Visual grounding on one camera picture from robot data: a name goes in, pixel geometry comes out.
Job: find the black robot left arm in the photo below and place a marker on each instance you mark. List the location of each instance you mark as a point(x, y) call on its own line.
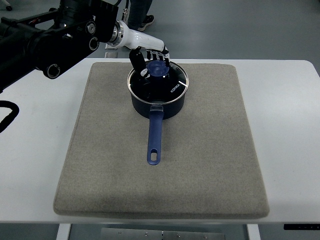
point(54, 41)

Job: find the floor socket plate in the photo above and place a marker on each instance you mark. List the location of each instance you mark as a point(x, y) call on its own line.
point(111, 54)

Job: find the black table control panel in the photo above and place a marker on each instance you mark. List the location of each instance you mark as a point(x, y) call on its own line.
point(302, 227)

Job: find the grey fabric mat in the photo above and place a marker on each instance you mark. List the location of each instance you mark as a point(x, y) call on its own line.
point(208, 168)

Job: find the person in dark trousers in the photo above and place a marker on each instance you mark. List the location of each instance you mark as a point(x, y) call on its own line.
point(139, 19)

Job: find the dark blue saucepan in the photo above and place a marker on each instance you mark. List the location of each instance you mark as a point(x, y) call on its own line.
point(156, 112)

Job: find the metal plate under table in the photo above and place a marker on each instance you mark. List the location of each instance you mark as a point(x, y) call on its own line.
point(145, 234)

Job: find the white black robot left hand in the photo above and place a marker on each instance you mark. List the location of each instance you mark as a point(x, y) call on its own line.
point(135, 40)

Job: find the glass lid with blue knob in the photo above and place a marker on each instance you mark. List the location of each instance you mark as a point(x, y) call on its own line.
point(164, 84)

